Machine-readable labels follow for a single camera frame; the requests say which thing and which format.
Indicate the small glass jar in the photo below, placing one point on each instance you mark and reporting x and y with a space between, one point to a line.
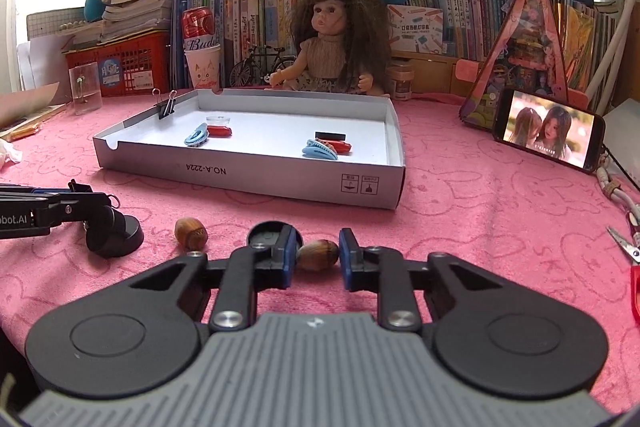
401 75

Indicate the black binder clip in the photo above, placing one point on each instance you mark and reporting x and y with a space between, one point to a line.
164 103

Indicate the brown wooden acorn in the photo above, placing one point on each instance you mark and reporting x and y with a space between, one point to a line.
191 234
317 256

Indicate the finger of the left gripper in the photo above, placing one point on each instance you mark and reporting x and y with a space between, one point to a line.
80 207
24 190

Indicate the clear acrylic block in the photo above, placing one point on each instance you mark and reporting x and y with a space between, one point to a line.
86 88

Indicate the black smartphone playing video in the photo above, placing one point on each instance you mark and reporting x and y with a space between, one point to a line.
549 129

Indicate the pink triangular toy box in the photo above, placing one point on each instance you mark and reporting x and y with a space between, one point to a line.
527 56

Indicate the miniature black bicycle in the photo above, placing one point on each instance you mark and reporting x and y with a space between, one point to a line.
254 70

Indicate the red-handled scissors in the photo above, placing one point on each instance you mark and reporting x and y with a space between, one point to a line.
631 250

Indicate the white cat paper cup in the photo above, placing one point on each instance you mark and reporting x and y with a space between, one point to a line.
203 65

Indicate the black round lid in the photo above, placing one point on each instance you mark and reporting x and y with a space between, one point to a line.
274 233

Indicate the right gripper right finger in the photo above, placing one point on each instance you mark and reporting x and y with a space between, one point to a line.
491 333

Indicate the white stationery box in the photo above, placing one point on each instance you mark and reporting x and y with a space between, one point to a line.
415 29

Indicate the light blue hair clip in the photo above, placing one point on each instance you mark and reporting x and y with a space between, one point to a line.
198 137
319 150

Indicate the pink towel table mat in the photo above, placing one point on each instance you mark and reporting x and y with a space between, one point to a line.
528 219

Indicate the brown-haired doll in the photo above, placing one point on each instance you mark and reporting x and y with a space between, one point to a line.
341 47

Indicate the white shallow cardboard box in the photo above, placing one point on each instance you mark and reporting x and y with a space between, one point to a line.
264 154

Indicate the red plastic tube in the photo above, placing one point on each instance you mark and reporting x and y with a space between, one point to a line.
339 147
219 131

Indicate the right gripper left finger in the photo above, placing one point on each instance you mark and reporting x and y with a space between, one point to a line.
141 333

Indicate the red plastic crate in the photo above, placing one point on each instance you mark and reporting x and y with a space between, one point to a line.
131 66

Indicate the red Budweiser can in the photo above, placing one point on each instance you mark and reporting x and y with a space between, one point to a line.
198 28

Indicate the black round cap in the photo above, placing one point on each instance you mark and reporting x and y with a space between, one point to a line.
330 136

